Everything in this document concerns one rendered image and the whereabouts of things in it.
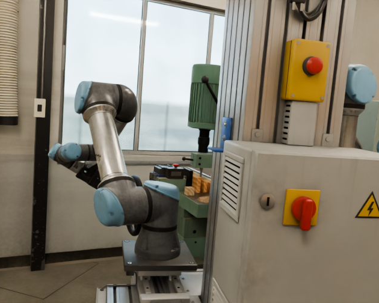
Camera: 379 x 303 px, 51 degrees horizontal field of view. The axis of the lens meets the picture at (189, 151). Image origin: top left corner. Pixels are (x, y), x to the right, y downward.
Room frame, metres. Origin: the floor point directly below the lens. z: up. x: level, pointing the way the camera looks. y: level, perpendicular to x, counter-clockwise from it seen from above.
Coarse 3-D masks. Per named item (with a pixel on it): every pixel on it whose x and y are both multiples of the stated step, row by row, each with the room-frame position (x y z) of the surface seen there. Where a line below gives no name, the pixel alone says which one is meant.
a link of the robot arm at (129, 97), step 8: (128, 88) 1.45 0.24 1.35; (128, 96) 1.43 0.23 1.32; (128, 104) 1.43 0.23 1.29; (136, 104) 1.47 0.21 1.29; (120, 112) 1.43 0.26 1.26; (128, 112) 1.45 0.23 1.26; (136, 112) 1.50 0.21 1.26; (120, 120) 1.50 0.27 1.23; (128, 120) 1.51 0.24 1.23; (120, 128) 1.56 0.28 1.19; (88, 144) 1.71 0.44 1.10; (88, 160) 1.71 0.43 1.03; (96, 160) 1.73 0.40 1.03
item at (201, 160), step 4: (192, 152) 2.00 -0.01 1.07; (196, 152) 2.01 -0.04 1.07; (192, 156) 1.98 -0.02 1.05; (196, 156) 1.94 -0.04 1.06; (200, 156) 1.95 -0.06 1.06; (204, 156) 1.96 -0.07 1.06; (208, 156) 1.96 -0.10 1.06; (212, 156) 1.97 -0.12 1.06; (196, 160) 1.94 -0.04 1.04; (200, 160) 1.95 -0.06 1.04; (204, 160) 1.96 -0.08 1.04; (208, 160) 1.97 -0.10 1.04; (192, 164) 1.98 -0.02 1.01; (196, 164) 1.94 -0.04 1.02; (200, 164) 1.94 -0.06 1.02; (204, 164) 1.96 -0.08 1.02; (208, 164) 1.97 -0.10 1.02; (200, 168) 1.98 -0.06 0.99
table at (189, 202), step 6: (180, 192) 1.80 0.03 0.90; (198, 192) 1.83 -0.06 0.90; (204, 192) 1.84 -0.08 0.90; (180, 198) 1.78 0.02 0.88; (186, 198) 1.72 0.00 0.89; (192, 198) 1.70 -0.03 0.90; (180, 204) 1.78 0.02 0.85; (186, 204) 1.72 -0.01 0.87; (192, 204) 1.67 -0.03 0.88; (198, 204) 1.61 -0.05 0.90; (204, 204) 1.62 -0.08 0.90; (186, 210) 1.71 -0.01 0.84; (192, 210) 1.66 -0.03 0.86; (198, 210) 1.61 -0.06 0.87; (204, 210) 1.63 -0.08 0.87; (198, 216) 1.62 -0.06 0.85; (204, 216) 1.63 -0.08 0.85
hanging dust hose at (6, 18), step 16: (0, 0) 2.60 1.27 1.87; (16, 0) 2.68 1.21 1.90; (0, 16) 2.60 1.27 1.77; (16, 16) 2.70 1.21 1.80; (0, 32) 2.59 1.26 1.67; (16, 32) 2.67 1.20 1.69; (0, 48) 2.60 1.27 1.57; (0, 64) 2.60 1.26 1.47; (16, 64) 2.67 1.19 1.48; (0, 80) 2.61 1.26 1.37; (16, 80) 2.67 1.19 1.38; (0, 96) 2.60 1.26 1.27; (0, 112) 2.60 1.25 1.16; (16, 112) 2.67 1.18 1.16
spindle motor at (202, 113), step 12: (192, 72) 1.97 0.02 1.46; (204, 72) 1.91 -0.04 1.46; (216, 72) 1.91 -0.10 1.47; (192, 84) 1.96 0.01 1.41; (204, 84) 1.91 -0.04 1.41; (216, 84) 1.91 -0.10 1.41; (192, 96) 1.95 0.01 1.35; (204, 96) 1.91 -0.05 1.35; (216, 96) 1.92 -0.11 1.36; (192, 108) 1.95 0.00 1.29; (204, 108) 1.90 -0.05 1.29; (216, 108) 1.92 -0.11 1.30; (192, 120) 1.93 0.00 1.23; (204, 120) 1.91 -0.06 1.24
